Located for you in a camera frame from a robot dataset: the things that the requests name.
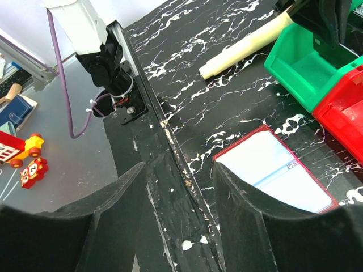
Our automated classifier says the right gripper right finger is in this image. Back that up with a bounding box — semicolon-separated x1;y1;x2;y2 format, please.
213;163;362;271

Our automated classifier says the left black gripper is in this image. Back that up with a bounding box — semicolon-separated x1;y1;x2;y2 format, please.
274;0;362;57

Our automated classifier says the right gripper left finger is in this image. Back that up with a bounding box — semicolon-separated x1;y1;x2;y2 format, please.
1;162;146;271

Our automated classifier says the red leather card holder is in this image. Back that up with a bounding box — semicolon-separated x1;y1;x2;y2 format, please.
213;125;339;213

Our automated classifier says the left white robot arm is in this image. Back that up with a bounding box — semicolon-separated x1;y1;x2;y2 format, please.
44;1;362;124

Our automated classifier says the green plastic bin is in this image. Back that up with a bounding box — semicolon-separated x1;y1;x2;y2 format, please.
264;23;362;113

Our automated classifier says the cream toy microphone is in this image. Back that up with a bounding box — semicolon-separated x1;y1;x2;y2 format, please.
199;11;293;80

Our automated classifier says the red owl toy block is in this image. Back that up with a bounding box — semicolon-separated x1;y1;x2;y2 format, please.
20;158;49;189

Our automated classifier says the red plastic bin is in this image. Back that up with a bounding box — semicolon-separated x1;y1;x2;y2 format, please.
313;65;362;164

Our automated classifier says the red yellow toy truck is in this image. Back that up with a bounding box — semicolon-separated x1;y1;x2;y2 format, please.
1;131;45;168

